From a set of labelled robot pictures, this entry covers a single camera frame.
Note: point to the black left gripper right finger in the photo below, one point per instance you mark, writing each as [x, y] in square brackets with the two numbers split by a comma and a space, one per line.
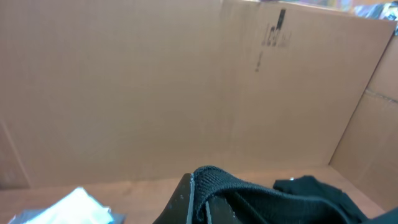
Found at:
[219, 211]

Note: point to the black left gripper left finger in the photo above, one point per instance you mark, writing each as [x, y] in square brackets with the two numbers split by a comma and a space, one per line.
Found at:
[179, 209]

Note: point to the black polo shirt with logo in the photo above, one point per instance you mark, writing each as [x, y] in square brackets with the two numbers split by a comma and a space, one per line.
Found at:
[254, 203]

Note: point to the plain black t-shirt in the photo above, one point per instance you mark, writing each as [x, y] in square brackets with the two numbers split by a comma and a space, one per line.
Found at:
[308, 185]

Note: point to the folded grey garment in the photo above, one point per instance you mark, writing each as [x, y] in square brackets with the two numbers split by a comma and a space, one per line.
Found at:
[27, 215]

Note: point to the folded light blue garment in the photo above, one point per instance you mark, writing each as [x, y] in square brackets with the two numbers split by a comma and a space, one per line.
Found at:
[78, 207]

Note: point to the brown cardboard barrier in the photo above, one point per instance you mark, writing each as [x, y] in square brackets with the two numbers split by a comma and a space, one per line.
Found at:
[124, 91]

